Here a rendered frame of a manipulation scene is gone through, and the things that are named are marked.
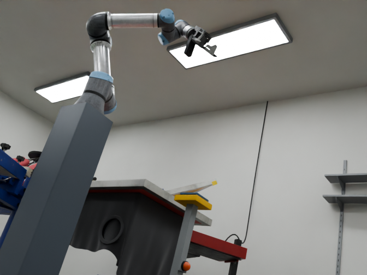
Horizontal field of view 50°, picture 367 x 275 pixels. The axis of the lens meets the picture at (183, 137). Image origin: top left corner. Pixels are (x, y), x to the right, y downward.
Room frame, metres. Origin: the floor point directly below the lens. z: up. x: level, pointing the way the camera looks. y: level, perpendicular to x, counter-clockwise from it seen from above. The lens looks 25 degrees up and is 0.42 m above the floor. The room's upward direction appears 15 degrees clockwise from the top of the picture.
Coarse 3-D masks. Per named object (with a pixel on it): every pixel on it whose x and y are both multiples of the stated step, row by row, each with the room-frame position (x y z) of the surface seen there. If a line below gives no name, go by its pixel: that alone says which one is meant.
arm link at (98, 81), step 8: (96, 72) 1.66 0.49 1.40; (88, 80) 1.67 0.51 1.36; (96, 80) 1.65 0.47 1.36; (104, 80) 1.66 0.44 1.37; (112, 80) 1.70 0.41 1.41; (88, 88) 1.66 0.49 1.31; (96, 88) 1.65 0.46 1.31; (104, 88) 1.67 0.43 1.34; (104, 96) 1.68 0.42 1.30; (112, 96) 1.77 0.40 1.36
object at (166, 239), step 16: (144, 208) 1.94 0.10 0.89; (160, 208) 2.02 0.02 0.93; (128, 224) 1.91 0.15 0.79; (144, 224) 1.96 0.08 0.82; (160, 224) 2.04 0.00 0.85; (176, 224) 2.13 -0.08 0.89; (128, 240) 1.92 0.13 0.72; (144, 240) 1.99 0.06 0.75; (160, 240) 2.06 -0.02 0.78; (176, 240) 2.16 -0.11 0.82; (128, 256) 1.94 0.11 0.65; (144, 256) 2.01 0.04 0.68; (160, 256) 2.09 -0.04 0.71; (128, 272) 1.98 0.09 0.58; (144, 272) 2.03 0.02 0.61; (160, 272) 2.14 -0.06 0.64
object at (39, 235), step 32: (64, 128) 1.63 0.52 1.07; (96, 128) 1.66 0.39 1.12; (64, 160) 1.59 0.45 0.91; (96, 160) 1.71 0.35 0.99; (32, 192) 1.66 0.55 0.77; (64, 192) 1.63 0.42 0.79; (32, 224) 1.60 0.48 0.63; (64, 224) 1.67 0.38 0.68; (0, 256) 1.68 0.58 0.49; (32, 256) 1.61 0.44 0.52; (64, 256) 1.72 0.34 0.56
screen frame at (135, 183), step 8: (96, 184) 2.02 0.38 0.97; (104, 184) 1.98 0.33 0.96; (112, 184) 1.94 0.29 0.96; (120, 184) 1.90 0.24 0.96; (128, 184) 1.86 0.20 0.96; (136, 184) 1.82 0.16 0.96; (144, 184) 1.79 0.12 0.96; (152, 184) 1.82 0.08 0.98; (152, 192) 1.85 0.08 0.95; (160, 192) 1.87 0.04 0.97; (168, 200) 1.92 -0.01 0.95; (176, 208) 2.03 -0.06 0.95; (184, 208) 2.02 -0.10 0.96; (200, 216) 2.13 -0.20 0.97; (200, 224) 2.23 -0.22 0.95; (208, 224) 2.19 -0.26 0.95
